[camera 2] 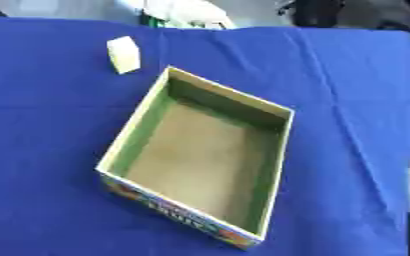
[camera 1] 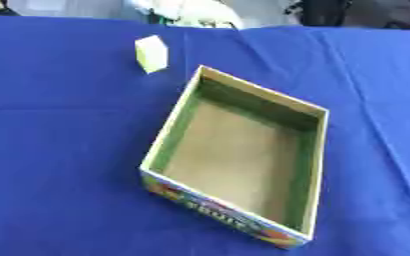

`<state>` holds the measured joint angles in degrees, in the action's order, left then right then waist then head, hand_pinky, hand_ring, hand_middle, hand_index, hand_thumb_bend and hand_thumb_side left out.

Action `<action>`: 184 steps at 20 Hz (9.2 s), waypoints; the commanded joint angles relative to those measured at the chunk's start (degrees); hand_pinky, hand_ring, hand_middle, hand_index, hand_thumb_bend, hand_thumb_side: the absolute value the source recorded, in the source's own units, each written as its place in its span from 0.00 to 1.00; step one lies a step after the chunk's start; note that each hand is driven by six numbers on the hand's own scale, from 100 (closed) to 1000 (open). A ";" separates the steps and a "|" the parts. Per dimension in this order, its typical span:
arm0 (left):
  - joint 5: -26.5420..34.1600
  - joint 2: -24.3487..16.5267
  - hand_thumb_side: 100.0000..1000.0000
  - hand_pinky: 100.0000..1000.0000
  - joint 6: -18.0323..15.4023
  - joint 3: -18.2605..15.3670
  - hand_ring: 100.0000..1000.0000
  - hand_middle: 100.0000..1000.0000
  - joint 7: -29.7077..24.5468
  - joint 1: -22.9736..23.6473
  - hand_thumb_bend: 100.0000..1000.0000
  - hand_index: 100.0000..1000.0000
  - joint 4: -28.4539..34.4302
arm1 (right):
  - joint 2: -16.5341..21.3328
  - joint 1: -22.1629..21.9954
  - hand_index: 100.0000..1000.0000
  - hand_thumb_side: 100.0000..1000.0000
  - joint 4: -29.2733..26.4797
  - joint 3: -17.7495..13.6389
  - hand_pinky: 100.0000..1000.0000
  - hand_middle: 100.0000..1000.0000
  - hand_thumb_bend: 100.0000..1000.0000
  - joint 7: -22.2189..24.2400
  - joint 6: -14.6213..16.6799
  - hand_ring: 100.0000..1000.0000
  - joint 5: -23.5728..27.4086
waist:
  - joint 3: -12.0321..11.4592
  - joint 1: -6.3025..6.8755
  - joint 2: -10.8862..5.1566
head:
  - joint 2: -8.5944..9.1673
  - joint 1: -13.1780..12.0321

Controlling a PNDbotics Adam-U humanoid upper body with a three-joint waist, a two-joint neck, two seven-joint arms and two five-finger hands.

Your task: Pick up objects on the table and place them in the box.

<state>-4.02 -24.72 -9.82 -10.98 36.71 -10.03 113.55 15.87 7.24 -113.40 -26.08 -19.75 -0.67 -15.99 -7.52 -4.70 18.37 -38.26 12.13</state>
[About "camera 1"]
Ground open cardboard box green inside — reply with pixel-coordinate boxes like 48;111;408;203
138;64;331;250

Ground white bag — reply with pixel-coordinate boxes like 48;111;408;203
128;0;246;30

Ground pale yellow rectangular block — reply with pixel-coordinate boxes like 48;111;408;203
133;34;170;75

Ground black chair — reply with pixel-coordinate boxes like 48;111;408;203
283;0;356;28

